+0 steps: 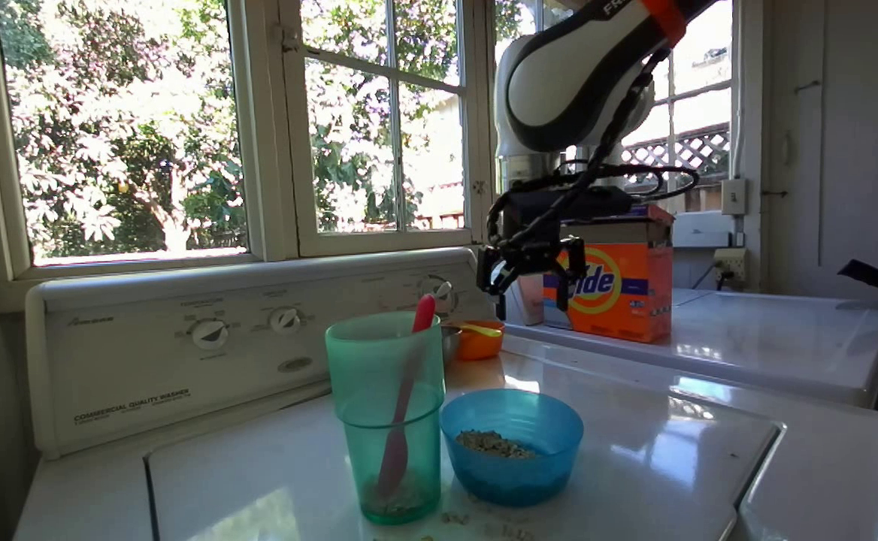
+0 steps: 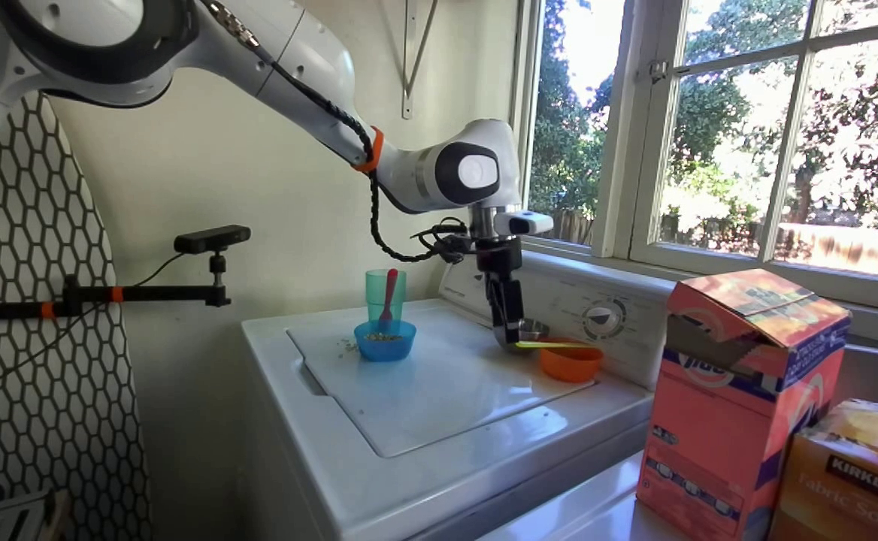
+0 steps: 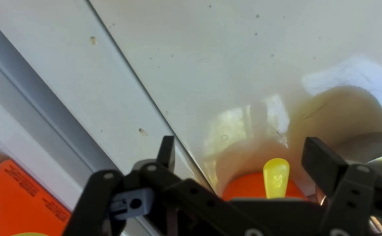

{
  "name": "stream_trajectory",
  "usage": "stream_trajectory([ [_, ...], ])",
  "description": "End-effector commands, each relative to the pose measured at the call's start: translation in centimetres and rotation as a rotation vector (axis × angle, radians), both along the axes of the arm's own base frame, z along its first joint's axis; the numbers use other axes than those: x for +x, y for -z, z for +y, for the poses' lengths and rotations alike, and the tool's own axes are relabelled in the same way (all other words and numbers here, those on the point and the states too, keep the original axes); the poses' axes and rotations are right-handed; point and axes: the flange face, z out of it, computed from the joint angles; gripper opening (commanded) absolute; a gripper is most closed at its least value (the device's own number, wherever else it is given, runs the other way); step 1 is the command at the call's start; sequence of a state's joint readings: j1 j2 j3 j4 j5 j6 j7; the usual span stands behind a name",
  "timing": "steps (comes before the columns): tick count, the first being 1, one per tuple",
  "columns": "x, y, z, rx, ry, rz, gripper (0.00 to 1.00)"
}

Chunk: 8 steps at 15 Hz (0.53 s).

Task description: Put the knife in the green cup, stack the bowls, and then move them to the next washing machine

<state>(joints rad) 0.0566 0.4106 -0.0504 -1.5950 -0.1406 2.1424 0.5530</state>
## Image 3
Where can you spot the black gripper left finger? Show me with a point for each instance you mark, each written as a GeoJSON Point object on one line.
{"type": "Point", "coordinates": [185, 204]}

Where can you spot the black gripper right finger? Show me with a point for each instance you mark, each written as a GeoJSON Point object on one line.
{"type": "Point", "coordinates": [348, 196]}

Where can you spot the silver metal bowl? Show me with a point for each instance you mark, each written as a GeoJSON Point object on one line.
{"type": "Point", "coordinates": [374, 144]}

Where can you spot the orange plastic bowl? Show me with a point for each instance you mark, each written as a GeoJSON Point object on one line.
{"type": "Point", "coordinates": [247, 187]}

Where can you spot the yellow-green toothbrush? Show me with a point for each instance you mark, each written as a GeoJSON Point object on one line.
{"type": "Point", "coordinates": [276, 177]}

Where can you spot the white washing machine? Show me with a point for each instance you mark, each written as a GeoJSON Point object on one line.
{"type": "Point", "coordinates": [198, 65]}

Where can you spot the white dryer machine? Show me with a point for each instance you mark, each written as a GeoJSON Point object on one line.
{"type": "Point", "coordinates": [25, 139]}

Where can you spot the orange Tide detergent box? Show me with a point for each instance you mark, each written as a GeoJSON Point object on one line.
{"type": "Point", "coordinates": [15, 200]}

